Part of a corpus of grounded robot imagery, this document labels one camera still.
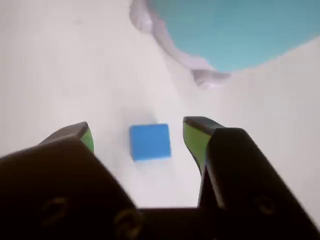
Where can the teal whale-shaped bin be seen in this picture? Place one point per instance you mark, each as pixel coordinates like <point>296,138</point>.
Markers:
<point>237,32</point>

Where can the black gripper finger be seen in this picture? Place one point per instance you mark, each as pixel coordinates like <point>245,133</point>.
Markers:
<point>245,180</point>
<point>55,185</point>

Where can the blue cube block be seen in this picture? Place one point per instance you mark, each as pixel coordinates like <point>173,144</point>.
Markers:
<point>150,142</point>

